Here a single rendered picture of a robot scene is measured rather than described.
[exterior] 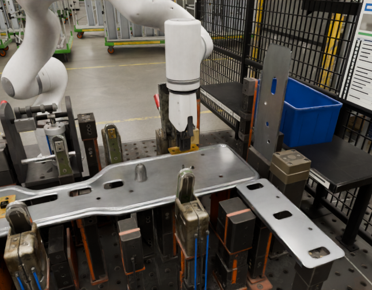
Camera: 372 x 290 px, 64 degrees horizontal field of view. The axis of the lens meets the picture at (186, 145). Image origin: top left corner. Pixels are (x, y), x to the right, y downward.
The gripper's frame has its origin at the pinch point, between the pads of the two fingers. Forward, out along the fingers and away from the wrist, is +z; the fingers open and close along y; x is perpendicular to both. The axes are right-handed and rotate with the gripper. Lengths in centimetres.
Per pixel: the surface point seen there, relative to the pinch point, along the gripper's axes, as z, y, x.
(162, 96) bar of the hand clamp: -8.5, -14.8, -1.2
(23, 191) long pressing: 9.2, -5.0, -43.1
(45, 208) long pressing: 9.4, 3.9, -37.4
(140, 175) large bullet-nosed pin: 7.2, 1.4, -13.0
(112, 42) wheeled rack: 83, -657, 67
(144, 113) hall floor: 110, -282, 50
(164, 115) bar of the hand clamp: -2.0, -14.8, -0.7
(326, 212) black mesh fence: 39, 6, 56
